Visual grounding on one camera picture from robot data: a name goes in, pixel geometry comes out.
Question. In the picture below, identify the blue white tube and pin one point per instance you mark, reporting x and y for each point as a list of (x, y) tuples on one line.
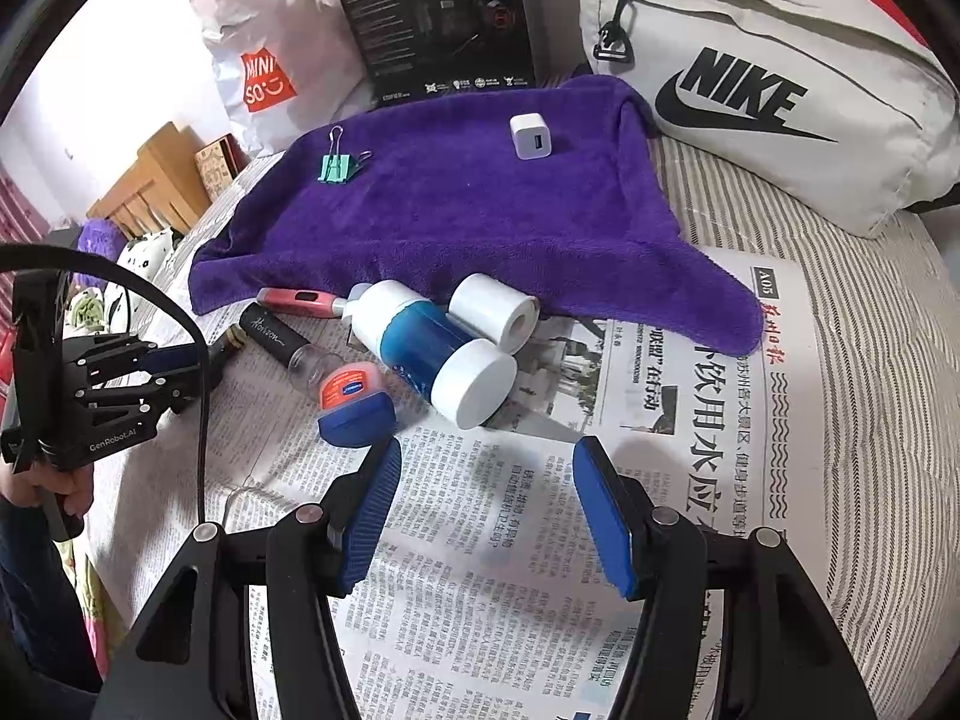
[(292, 300)]

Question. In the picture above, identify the white plush toy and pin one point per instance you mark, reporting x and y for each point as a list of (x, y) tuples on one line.
[(146, 251)]

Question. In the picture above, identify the person's left hand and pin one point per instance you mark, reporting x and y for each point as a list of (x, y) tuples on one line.
[(71, 491)]

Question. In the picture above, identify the red patterned cloth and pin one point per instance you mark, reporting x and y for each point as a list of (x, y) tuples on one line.
[(22, 210)]

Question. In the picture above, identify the grey sling bag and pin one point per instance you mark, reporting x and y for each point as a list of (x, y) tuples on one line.
[(750, 30)]

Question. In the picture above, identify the pink blue lip balm tin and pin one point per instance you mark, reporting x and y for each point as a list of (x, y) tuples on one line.
[(349, 390)]

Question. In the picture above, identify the black tube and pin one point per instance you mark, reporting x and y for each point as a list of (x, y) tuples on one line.
[(270, 331)]

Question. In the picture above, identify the wooden headboard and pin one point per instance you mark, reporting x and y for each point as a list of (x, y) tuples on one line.
[(150, 180)]

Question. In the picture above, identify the green binder clip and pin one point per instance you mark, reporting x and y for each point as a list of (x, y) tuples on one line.
[(334, 169)]

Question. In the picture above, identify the clear plastic cap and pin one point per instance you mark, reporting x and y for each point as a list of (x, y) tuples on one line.
[(311, 369)]

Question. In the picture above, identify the purple plush toy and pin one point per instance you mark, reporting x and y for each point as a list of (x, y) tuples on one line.
[(101, 240)]

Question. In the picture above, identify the white tape roll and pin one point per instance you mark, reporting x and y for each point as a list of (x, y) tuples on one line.
[(487, 304)]

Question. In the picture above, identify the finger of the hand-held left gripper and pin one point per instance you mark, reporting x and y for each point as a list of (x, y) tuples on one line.
[(169, 391), (169, 361)]

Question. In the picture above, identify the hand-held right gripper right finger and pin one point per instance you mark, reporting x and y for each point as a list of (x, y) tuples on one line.
[(604, 517)]

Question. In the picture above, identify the white paper bag red logo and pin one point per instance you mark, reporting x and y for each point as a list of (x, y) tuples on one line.
[(240, 37)]

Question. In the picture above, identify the black headset box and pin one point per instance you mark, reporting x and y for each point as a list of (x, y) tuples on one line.
[(420, 30)]

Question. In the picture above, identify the pink floral cloth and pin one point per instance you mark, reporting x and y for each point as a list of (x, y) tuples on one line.
[(94, 630)]

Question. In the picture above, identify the blue white bottle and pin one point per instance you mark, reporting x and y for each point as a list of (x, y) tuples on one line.
[(420, 337)]

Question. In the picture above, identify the purple towel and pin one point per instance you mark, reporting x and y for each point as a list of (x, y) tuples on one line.
[(465, 217)]

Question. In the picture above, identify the newspaper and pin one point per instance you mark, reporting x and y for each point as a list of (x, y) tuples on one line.
[(487, 480)]

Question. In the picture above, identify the white charger plug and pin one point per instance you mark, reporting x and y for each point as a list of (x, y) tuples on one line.
[(529, 136)]

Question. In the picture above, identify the wooden plaque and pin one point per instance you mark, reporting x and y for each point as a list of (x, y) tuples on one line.
[(217, 169)]

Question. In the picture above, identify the person's left forearm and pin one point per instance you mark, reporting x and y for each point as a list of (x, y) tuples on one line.
[(37, 592)]

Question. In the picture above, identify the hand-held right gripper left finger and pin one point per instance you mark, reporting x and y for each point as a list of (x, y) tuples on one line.
[(371, 517)]

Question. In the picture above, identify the dark Grand Reserve bar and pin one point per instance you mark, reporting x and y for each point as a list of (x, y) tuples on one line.
[(229, 349)]

